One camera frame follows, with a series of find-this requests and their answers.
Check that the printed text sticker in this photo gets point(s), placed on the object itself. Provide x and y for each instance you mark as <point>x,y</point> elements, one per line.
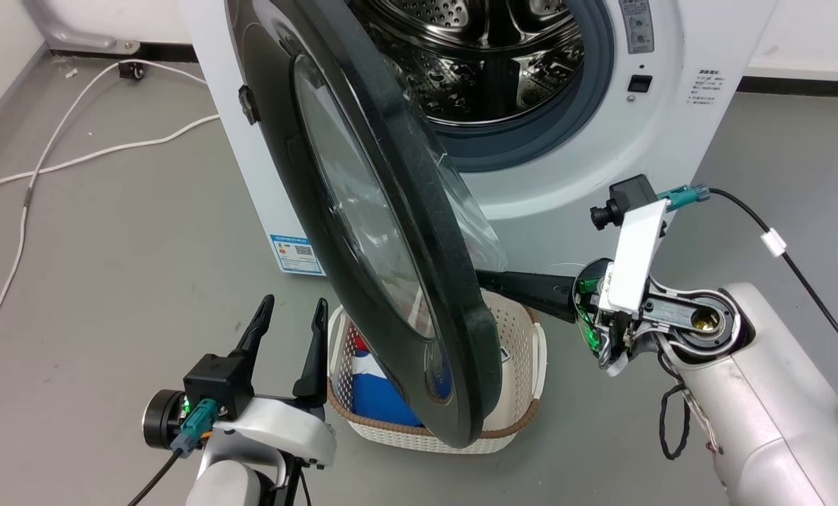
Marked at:
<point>706,86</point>

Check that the grey rubber door gasket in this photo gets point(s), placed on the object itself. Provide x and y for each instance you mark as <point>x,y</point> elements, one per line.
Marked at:
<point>587,105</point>

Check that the stainless steel washer drum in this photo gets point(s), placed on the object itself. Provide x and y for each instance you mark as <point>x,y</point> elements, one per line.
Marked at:
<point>489,63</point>

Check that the teal camera connector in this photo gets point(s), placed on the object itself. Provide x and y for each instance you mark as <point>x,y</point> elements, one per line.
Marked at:
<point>684,195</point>
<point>195,425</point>

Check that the white front-load washing machine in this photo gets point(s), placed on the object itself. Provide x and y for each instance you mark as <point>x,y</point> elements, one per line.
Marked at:
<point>587,183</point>

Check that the grey warning label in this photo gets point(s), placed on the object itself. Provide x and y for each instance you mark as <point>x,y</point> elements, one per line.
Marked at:
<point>636,24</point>

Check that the small black floor plug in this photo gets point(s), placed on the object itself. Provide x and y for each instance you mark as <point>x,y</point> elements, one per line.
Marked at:
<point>131,70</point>

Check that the teal left camera connector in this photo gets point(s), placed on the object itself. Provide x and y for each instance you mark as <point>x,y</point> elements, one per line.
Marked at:
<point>195,425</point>

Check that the grey curved plastic base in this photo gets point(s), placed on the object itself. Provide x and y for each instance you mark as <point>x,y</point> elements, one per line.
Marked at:
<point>74,31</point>

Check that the green white right gripper body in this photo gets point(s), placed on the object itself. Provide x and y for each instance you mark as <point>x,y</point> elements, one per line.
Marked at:
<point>591,316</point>

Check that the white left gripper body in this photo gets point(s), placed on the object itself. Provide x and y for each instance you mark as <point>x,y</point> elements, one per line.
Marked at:
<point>285,425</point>

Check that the teal right camera connector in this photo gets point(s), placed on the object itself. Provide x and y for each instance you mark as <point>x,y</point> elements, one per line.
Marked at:
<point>684,195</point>

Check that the black round glass washer door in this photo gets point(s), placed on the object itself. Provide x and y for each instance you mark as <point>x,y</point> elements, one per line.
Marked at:
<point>418,232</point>

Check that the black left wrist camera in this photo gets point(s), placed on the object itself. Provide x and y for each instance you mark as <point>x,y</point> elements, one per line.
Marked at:
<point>215,383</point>

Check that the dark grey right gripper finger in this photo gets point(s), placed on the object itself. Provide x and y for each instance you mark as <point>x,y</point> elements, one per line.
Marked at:
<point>531,288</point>

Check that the white perforated laundry basket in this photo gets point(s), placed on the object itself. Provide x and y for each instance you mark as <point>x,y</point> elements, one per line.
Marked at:
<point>517,351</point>

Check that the blue energy label sticker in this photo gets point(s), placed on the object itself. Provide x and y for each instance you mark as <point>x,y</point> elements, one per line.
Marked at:
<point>296,254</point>

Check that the blue red white clothing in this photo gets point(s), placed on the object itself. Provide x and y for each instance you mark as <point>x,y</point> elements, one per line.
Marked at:
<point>380,400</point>

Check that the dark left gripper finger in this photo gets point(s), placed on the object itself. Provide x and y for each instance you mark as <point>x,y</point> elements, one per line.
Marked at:
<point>256,337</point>
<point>315,358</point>

